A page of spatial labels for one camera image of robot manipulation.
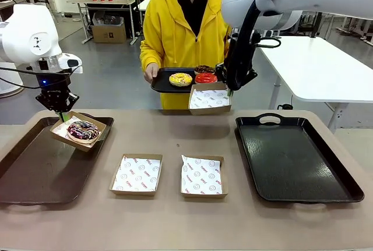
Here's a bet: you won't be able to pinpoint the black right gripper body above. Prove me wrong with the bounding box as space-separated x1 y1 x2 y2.
241 33 259 73

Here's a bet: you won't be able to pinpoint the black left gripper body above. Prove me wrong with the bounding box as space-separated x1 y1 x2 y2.
37 72 72 96

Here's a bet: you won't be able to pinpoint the purple glazed sprinkle donut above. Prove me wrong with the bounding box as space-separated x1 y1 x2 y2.
66 120 101 143

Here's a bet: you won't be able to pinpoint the white printed paper liner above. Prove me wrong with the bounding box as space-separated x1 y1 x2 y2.
112 155 162 192
181 154 224 195
189 89 231 109
55 115 103 141

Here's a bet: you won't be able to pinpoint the brown cardboard donut box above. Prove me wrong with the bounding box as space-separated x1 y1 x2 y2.
180 154 229 199
50 111 106 153
188 83 233 116
109 154 163 196

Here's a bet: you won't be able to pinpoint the person in yellow hoodie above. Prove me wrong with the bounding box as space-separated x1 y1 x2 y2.
139 0 234 109

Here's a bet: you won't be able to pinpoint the yellow glazed sprinkle donut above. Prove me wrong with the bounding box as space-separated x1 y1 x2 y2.
168 72 193 88

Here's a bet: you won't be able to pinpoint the person's right hand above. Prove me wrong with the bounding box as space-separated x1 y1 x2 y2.
143 63 160 84

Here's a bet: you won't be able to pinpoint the white round robot pedestal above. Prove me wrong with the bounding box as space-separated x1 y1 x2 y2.
0 63 26 98

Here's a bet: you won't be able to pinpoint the dark chocolate donut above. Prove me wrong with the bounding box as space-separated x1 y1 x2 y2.
194 65 216 75

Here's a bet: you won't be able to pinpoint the thin black arm cables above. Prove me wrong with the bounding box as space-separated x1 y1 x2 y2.
0 66 82 90

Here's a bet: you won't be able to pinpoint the red glazed donut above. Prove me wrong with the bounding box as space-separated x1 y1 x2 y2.
194 72 218 85

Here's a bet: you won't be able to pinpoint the black plastic tray with handles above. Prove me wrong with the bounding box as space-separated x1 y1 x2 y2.
234 113 365 204

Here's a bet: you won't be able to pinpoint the grey background desk white legs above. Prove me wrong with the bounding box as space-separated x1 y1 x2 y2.
66 0 138 45

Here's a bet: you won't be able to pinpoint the black serving tray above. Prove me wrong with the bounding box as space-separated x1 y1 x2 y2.
150 67 231 94

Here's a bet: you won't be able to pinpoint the cardboard box on floor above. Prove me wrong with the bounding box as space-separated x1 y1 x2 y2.
92 19 128 44

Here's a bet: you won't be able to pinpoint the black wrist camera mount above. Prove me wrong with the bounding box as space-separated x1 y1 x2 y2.
250 31 262 48

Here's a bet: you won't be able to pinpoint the brown plastic tray with handles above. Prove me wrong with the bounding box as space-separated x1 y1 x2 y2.
0 116 115 205

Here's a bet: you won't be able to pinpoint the person's right forearm yellow sleeve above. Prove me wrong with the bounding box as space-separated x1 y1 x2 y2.
139 40 164 73

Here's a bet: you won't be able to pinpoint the black looped camera cable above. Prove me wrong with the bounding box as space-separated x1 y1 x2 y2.
258 37 282 48

